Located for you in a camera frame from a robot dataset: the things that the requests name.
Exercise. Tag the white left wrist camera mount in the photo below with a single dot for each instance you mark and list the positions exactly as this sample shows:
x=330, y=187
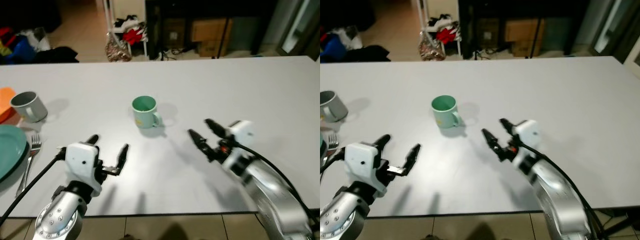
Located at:
x=82, y=161
x=365, y=161

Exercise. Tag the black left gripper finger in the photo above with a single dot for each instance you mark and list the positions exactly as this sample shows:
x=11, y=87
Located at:
x=92, y=139
x=123, y=156
x=414, y=157
x=383, y=141

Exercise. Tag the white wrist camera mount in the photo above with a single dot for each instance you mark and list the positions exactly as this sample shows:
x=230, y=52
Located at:
x=365, y=161
x=82, y=161
x=243, y=132
x=528, y=133

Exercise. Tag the silver fork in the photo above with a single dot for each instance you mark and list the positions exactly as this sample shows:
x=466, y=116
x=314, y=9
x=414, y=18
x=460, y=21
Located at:
x=33, y=146
x=333, y=142

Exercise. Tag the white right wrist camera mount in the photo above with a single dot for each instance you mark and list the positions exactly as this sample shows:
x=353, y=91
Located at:
x=243, y=132
x=528, y=133

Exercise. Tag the orange packet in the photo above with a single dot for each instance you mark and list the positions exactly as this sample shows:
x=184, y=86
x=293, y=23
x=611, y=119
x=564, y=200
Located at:
x=6, y=102

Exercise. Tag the patterned brown bag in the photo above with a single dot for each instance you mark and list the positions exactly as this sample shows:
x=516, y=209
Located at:
x=431, y=50
x=118, y=50

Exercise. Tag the grey mug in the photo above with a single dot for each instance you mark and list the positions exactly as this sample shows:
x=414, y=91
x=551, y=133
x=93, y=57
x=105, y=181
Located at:
x=28, y=107
x=331, y=107

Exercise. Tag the large cardboard box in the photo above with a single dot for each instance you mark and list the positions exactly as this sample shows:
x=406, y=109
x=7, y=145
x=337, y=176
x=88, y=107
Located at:
x=525, y=35
x=212, y=35

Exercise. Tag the teal plate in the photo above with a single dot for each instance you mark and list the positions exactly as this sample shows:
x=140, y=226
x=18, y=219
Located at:
x=322, y=147
x=10, y=150

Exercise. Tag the white metal rack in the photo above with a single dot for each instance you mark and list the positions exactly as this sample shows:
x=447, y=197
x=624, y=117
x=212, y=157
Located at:
x=420, y=20
x=106, y=20

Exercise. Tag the black frame desk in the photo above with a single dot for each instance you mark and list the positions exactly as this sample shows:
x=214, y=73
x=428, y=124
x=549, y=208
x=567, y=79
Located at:
x=152, y=25
x=465, y=25

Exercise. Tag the red cloth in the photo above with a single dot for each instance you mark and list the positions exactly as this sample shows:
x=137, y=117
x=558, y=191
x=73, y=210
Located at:
x=134, y=36
x=446, y=35

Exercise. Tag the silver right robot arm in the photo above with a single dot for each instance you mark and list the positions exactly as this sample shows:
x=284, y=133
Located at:
x=272, y=196
x=560, y=200

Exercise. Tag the blue garment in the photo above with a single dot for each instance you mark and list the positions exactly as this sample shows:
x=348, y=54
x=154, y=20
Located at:
x=330, y=49
x=21, y=51

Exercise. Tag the black and white garment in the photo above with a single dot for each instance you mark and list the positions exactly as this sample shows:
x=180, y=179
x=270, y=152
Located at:
x=441, y=22
x=127, y=23

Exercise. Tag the small cardboard box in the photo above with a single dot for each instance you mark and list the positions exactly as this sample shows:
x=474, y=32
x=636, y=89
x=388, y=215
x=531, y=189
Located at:
x=175, y=35
x=487, y=34

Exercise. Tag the green mug with yellow print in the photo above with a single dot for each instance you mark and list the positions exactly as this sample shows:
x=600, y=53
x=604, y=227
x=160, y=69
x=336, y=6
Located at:
x=444, y=116
x=145, y=116

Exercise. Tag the white framed door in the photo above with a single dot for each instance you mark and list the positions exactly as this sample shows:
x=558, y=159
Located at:
x=300, y=25
x=612, y=25

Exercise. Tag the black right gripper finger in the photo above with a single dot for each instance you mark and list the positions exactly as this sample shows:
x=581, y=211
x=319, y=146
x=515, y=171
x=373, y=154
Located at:
x=494, y=143
x=509, y=127
x=217, y=128
x=200, y=142

